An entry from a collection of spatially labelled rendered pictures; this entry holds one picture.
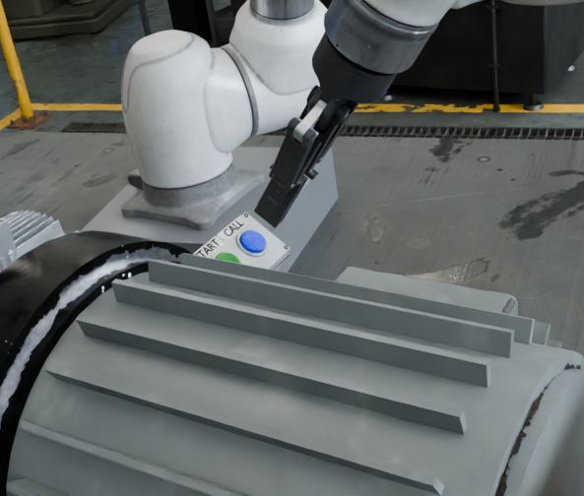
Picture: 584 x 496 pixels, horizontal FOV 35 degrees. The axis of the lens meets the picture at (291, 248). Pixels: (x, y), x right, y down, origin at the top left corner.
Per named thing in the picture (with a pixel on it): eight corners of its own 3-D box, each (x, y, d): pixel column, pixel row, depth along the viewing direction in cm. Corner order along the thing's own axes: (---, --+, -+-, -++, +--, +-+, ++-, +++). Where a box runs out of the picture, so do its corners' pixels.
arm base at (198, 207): (166, 163, 170) (160, 136, 167) (268, 178, 158) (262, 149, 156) (100, 212, 157) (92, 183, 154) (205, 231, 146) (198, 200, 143)
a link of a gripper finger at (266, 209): (304, 181, 94) (300, 184, 94) (279, 224, 99) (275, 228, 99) (281, 163, 95) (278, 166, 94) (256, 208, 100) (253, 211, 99)
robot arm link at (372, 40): (327, -23, 76) (299, 33, 80) (416, 42, 75) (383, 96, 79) (375, -52, 83) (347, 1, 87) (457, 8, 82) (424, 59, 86)
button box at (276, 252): (189, 358, 96) (206, 330, 92) (137, 314, 97) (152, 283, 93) (277, 275, 108) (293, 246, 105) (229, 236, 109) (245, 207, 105)
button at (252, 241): (251, 264, 102) (257, 254, 101) (230, 247, 102) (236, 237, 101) (266, 251, 104) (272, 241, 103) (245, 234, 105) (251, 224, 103)
